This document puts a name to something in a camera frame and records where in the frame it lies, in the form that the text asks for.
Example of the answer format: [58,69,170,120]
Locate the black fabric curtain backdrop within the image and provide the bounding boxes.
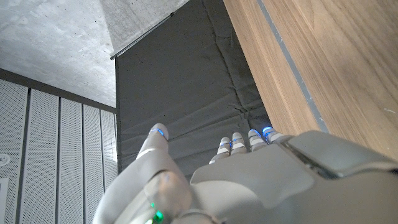
[114,0,273,181]

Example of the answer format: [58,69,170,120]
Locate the grey curtain rail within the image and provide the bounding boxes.
[110,12,175,60]

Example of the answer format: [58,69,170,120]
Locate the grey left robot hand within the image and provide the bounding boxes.
[92,123,398,224]

